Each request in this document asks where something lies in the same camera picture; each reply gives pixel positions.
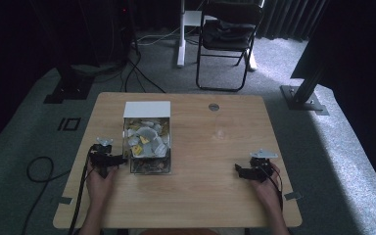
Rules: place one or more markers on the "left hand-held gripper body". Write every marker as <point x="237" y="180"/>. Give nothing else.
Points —
<point x="101" y="156"/>

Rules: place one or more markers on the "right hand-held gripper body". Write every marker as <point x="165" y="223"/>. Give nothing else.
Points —
<point x="261" y="166"/>

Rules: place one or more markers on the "clear box with white lid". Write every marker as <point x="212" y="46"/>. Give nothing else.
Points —
<point x="147" y="140"/>

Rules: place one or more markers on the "person's right hand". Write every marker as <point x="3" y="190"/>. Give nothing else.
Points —
<point x="271" y="192"/>

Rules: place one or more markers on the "person's left hand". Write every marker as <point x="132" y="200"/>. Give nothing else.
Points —
<point x="98" y="189"/>

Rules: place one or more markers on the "pile of tea bags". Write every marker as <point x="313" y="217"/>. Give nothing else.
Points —
<point x="147" y="138"/>

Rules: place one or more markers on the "grey tape piece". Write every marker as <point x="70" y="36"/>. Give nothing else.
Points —
<point x="65" y="200"/>
<point x="292" y="196"/>

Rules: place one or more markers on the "grey round table grommet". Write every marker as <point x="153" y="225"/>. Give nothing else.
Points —
<point x="213" y="107"/>

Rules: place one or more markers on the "black stand base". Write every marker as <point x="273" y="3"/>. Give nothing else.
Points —
<point x="68" y="89"/>

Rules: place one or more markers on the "black folding chair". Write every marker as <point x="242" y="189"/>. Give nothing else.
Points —
<point x="225" y="49"/>

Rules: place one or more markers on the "dark cloth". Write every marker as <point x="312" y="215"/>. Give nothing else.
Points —
<point x="228" y="29"/>

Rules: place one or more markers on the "white desk leg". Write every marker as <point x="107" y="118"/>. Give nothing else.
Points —
<point x="184" y="32"/>

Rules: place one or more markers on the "dark curtain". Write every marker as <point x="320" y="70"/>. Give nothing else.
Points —
<point x="290" y="19"/>

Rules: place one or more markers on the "metal stand with base plate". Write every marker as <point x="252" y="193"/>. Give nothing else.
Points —
<point x="303" y="94"/>

